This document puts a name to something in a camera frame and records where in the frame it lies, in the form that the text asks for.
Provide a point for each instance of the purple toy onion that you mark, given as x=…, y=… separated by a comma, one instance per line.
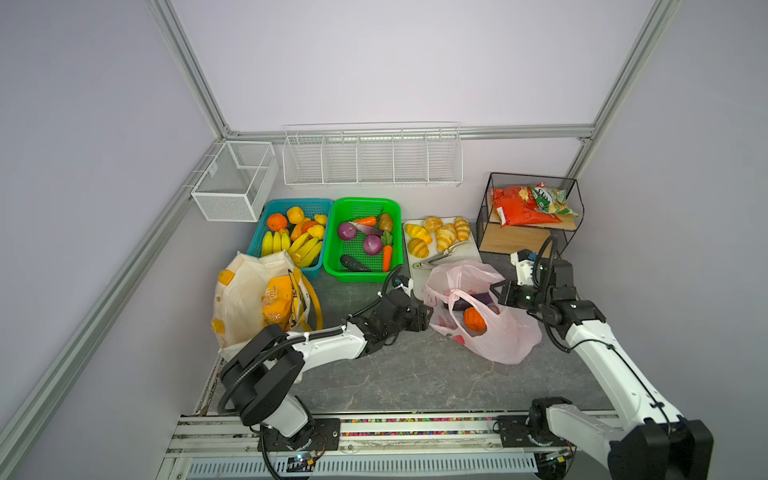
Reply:
x=372, y=245
x=347, y=231

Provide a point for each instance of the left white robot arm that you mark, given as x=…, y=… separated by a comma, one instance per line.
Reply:
x=258, y=380

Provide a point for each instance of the white mesh wall basket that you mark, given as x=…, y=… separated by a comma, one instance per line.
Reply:
x=236, y=182

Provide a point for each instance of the yellow toy banana bunch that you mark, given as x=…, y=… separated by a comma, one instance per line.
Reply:
x=305, y=251

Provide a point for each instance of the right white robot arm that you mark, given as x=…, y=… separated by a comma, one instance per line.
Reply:
x=654, y=439

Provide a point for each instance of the green snack bag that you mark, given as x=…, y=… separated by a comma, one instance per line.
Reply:
x=551, y=201

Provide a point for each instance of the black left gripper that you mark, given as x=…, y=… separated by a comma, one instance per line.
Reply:
x=420, y=319

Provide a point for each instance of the dark purple toy eggplant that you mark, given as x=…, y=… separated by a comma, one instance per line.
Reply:
x=462, y=304

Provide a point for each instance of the brown toy potato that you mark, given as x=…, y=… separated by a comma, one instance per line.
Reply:
x=386, y=223

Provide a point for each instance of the toy bread bun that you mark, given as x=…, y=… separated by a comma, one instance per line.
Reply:
x=432, y=223

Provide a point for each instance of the orange toy tangerine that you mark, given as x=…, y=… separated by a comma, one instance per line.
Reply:
x=276, y=222

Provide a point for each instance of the white canvas tote bag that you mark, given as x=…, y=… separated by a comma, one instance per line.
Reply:
x=237, y=310

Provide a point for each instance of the striped toy bread roll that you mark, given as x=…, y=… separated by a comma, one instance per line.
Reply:
x=418, y=248

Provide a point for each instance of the orange toy pumpkin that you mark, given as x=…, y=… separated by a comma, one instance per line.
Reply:
x=474, y=320

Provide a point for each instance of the pink plastic grocery bag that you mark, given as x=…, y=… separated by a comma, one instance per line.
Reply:
x=509, y=334

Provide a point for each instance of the toy croissant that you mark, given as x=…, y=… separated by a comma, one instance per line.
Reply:
x=446, y=236

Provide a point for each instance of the teal plastic basket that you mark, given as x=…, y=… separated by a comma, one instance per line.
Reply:
x=311, y=206

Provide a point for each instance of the white wire wall shelf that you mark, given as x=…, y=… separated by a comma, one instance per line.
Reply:
x=373, y=154

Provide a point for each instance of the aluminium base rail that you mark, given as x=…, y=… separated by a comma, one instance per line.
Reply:
x=358, y=433

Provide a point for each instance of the striped toy bread loaf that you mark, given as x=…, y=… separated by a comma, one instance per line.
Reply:
x=415, y=231

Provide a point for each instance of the black wire snack rack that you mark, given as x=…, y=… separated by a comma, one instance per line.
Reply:
x=492, y=237

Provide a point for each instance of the yellow toy lemon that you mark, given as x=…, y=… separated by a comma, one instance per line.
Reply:
x=317, y=231

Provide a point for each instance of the yellow snack bag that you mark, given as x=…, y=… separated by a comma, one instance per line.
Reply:
x=277, y=302

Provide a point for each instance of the green plastic basket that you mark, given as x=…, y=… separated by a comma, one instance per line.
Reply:
x=346, y=260

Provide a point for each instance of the white bread tray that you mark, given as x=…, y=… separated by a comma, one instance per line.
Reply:
x=420, y=277

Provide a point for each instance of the metal bread tongs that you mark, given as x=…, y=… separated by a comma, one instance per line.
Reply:
x=449, y=253

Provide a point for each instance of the orange toy carrot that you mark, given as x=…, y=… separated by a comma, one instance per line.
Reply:
x=387, y=254

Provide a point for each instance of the yellow-orange toy citrus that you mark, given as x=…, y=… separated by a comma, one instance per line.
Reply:
x=295, y=215

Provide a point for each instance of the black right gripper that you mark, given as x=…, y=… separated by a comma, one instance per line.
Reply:
x=506, y=297

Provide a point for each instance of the red chip bag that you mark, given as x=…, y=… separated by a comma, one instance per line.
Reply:
x=515, y=206

